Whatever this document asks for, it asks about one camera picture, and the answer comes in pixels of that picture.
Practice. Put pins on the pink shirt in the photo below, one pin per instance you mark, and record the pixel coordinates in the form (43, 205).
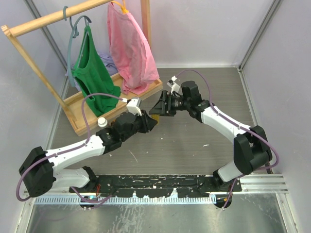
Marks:
(130, 51)

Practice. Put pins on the grey-blue clothes hanger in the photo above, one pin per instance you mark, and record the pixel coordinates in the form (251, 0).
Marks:
(74, 33)

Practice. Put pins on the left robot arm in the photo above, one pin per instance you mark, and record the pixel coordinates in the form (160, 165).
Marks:
(44, 170)

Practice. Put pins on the aluminium frame rail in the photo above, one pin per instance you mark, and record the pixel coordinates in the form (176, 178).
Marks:
(259, 183)

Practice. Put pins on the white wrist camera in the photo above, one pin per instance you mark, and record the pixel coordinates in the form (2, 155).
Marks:
(173, 85)
(133, 105)

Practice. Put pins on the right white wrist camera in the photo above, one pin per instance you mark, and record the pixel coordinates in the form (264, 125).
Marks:
(173, 85)

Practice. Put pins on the yellow two-compartment pill box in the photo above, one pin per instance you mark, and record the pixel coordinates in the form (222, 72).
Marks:
(156, 117)

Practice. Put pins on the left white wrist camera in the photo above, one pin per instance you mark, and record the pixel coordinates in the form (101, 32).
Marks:
(133, 105)

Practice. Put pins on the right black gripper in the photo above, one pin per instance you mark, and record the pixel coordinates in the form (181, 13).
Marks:
(161, 108)

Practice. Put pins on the white-capped dark pill bottle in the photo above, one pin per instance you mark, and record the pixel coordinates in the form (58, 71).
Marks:
(102, 122)

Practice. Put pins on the white slotted cable duct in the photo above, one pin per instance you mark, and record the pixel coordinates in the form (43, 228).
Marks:
(67, 200)

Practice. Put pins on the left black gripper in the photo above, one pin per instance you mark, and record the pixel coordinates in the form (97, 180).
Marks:
(148, 122)

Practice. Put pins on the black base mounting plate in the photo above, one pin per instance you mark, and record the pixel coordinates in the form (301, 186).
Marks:
(154, 186)

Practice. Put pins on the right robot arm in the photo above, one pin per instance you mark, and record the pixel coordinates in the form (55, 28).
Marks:
(250, 149)

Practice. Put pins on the green tank top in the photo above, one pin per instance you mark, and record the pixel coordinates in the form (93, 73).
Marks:
(93, 78)

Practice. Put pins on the orange clothes hanger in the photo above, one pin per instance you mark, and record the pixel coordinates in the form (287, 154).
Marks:
(122, 6)

